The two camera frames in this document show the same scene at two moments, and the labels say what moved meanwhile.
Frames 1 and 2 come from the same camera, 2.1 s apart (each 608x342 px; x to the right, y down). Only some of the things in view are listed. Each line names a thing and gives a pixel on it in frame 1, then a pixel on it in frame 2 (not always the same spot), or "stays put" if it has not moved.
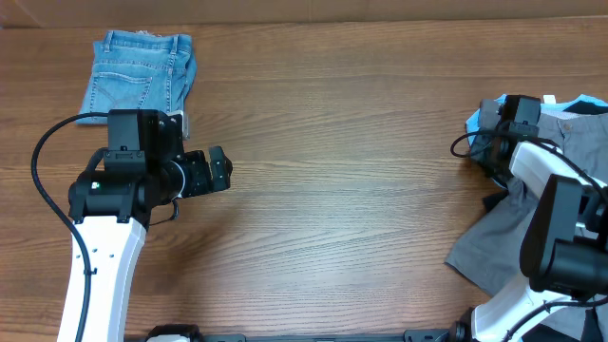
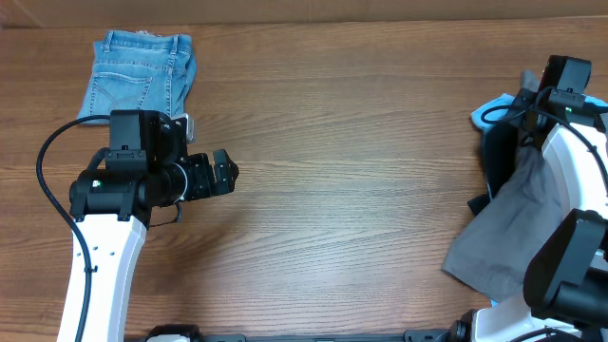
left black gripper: [200, 181] stays put
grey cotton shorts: [488, 246] stays put
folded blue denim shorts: [139, 70] stays put
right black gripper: [497, 155] to [525, 102]
